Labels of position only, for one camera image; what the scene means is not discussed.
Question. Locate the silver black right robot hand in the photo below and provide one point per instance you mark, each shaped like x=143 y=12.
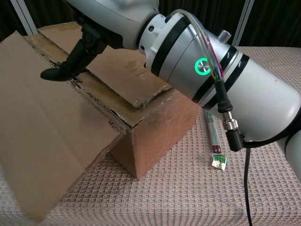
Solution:
x=113 y=21

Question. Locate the large brown cardboard box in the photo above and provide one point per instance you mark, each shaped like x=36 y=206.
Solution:
x=47 y=129

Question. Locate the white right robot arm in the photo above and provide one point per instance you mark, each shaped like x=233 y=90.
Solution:
x=254 y=94

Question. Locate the chopsticks in green-white wrapper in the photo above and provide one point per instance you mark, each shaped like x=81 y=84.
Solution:
x=212 y=131

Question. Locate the small green sachet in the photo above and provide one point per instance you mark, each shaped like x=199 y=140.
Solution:
x=219 y=162

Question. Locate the pink waffle tablecloth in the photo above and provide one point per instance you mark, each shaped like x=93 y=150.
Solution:
x=188 y=188

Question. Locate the white frame post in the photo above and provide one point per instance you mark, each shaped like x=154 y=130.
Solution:
x=24 y=16
x=243 y=21

